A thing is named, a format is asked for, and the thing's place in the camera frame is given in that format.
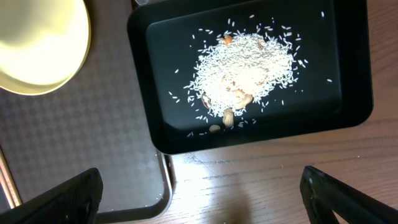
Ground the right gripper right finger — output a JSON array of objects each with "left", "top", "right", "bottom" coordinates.
[{"left": 300, "top": 166, "right": 397, "bottom": 223}]

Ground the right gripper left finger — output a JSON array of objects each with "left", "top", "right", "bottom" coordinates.
[{"left": 1, "top": 168, "right": 103, "bottom": 224}]

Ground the wooden chopstick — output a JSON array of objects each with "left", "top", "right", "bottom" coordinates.
[{"left": 1, "top": 150, "right": 22, "bottom": 209}]

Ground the yellow round plate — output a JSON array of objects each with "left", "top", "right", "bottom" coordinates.
[{"left": 1, "top": 0, "right": 91, "bottom": 95}]

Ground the black waste tray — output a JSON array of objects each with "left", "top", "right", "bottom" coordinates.
[{"left": 127, "top": 1, "right": 373, "bottom": 154}]

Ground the dark brown serving tray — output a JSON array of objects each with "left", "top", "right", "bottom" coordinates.
[{"left": 1, "top": 0, "right": 172, "bottom": 223}]

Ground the leftover rice food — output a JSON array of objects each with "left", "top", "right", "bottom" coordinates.
[{"left": 167, "top": 11, "right": 333, "bottom": 138}]

